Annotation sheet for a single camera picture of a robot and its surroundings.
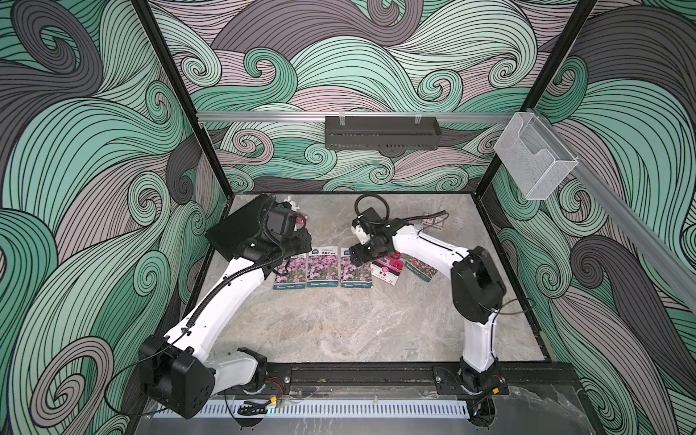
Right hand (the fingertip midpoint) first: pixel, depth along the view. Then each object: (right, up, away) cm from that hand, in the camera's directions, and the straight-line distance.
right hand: (358, 257), depth 91 cm
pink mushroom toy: (-22, +13, +19) cm, 32 cm away
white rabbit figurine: (-26, +19, +16) cm, 36 cm away
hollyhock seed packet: (+11, -5, +4) cm, 13 cm away
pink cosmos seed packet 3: (-1, -7, +3) cm, 8 cm away
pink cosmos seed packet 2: (-13, -4, +4) cm, 14 cm away
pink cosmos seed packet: (-22, -7, +2) cm, 23 cm away
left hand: (-16, +9, -13) cm, 22 cm away
